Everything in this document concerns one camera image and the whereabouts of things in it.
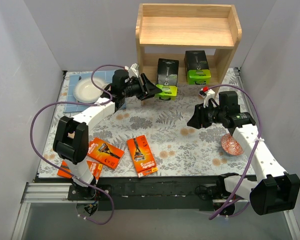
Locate white plate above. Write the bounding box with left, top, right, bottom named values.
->
left=73, top=77, right=103, bottom=104

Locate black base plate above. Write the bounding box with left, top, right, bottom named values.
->
left=67, top=174, right=248, bottom=212

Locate middle orange razor box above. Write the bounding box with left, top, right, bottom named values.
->
left=127, top=135, right=158, bottom=178

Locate front orange razor box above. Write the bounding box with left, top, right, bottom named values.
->
left=57, top=160, right=103, bottom=181

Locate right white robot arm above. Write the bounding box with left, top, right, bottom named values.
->
left=187, top=87, right=300, bottom=216

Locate red patterned bowl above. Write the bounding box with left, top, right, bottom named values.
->
left=220, top=133, right=244, bottom=156

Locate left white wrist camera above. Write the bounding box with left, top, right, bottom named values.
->
left=124, top=63, right=139, bottom=79

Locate blue checkered cloth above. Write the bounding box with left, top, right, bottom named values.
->
left=63, top=70, right=115, bottom=113

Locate left orange razor box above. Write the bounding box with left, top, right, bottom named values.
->
left=87, top=137, right=125, bottom=170

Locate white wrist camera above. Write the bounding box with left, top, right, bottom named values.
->
left=124, top=63, right=139, bottom=79
left=199, top=86, right=215, bottom=107

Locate purple cable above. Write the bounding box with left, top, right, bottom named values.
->
left=29, top=64, right=127, bottom=225
left=208, top=84, right=262, bottom=221

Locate green black razor box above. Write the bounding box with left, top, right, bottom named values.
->
left=184, top=50, right=212, bottom=86
left=155, top=58, right=179, bottom=101

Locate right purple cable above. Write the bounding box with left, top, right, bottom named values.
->
left=208, top=84, right=262, bottom=221

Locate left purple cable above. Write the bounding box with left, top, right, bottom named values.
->
left=29, top=64, right=127, bottom=225

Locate wooden two-tier shelf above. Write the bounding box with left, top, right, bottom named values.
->
left=134, top=3, right=243, bottom=108

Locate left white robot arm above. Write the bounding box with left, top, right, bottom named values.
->
left=52, top=69, right=162, bottom=200

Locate orange razor box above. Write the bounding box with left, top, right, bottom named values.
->
left=127, top=135, right=158, bottom=178
left=57, top=160, right=103, bottom=181
left=87, top=137, right=125, bottom=170

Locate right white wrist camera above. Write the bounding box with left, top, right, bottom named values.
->
left=199, top=86, right=215, bottom=107

